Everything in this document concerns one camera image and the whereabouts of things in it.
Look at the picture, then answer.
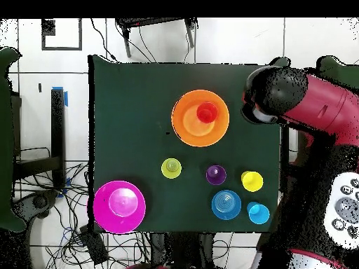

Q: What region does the red cup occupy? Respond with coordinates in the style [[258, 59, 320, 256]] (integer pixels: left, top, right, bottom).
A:
[[196, 102, 219, 124]]

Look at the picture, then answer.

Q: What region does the orange bowl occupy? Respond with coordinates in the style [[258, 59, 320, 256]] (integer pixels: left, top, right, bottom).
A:
[[170, 89, 230, 148]]

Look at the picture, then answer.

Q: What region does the pink bowl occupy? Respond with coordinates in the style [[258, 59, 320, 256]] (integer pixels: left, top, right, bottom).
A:
[[93, 180, 147, 235]]

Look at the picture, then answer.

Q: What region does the purple cup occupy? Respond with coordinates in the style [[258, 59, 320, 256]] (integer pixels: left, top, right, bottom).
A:
[[205, 165, 228, 186]]

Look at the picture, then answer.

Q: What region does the neighbouring green cloth table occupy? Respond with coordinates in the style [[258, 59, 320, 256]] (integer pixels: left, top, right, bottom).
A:
[[0, 47, 27, 233], [315, 55, 359, 95]]

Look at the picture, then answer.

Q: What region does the small blue bowl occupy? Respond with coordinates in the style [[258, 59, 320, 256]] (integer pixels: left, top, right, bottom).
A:
[[211, 189, 242, 221]]

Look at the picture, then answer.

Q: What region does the blue cup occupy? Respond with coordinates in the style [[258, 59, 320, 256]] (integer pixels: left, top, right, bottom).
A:
[[246, 201, 271, 226]]

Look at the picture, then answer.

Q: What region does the pale translucent yellow cup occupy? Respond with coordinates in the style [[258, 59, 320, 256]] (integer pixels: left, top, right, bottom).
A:
[[161, 158, 182, 179]]

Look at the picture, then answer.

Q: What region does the dark green tablecloth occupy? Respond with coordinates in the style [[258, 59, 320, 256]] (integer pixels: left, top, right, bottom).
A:
[[87, 54, 290, 235]]

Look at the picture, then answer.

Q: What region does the black stool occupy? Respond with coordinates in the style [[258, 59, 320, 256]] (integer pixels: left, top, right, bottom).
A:
[[115, 18, 199, 59]]

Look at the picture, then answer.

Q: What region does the blue tape strip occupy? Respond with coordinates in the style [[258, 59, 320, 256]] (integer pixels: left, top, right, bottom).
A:
[[51, 85, 69, 107]]

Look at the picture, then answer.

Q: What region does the black floor box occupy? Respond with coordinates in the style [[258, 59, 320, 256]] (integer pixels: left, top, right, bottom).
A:
[[79, 225, 109, 265]]

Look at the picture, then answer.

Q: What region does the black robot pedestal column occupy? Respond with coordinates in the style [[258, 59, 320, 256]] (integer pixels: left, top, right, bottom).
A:
[[149, 231, 215, 269]]

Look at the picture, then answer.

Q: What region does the black floor cable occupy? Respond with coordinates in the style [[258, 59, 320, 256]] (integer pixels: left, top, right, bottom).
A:
[[89, 18, 120, 63]]

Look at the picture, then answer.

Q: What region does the tangle of floor cables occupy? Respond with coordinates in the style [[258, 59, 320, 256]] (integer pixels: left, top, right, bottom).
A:
[[13, 146, 152, 269]]

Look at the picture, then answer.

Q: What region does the black table frame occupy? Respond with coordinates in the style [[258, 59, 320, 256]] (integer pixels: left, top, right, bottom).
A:
[[12, 88, 67, 190]]

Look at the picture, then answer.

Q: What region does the black floor frame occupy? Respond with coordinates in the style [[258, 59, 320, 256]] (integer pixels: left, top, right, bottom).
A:
[[41, 18, 83, 52]]

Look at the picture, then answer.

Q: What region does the grey robot pedestal foot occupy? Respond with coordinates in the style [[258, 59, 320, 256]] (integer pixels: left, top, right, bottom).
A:
[[12, 190, 58, 221]]

